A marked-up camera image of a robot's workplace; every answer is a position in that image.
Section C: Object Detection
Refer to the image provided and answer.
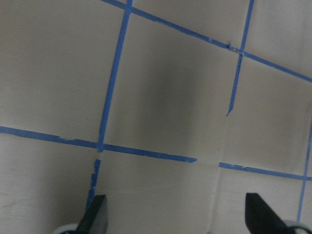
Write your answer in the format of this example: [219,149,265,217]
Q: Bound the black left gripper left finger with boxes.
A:
[76,195,108,234]

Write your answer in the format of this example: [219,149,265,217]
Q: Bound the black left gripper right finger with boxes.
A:
[245,193,288,234]

